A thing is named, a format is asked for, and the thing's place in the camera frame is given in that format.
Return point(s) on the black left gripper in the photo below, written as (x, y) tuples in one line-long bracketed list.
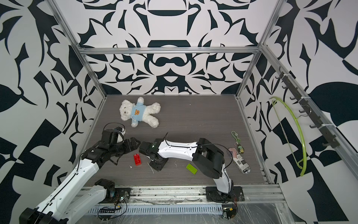
[(130, 147)]

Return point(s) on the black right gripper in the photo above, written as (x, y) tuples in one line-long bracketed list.
[(155, 167)]

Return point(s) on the red lego brick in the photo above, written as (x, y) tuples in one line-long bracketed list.
[(137, 159)]

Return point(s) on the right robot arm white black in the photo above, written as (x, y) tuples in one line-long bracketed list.
[(206, 156)]

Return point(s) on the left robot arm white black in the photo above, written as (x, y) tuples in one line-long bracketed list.
[(60, 208)]

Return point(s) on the lime long lego brick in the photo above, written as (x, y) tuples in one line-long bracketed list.
[(191, 169)]

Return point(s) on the white teddy bear blue shirt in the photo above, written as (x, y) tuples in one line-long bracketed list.
[(139, 112)]

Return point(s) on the black connector box left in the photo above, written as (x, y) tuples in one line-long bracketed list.
[(106, 211)]

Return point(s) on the black connector box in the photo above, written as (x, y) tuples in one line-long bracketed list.
[(106, 211), (229, 213)]

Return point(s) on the black connector box right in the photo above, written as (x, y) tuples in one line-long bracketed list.
[(229, 213)]

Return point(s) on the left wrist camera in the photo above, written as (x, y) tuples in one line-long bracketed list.
[(113, 136)]

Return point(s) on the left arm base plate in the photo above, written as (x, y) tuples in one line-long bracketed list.
[(117, 195)]

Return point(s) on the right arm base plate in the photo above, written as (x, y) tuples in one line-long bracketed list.
[(235, 195)]

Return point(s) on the green keychain with charm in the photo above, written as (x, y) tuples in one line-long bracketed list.
[(240, 148)]

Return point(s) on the black wall hook rail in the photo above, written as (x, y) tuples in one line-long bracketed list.
[(308, 111)]

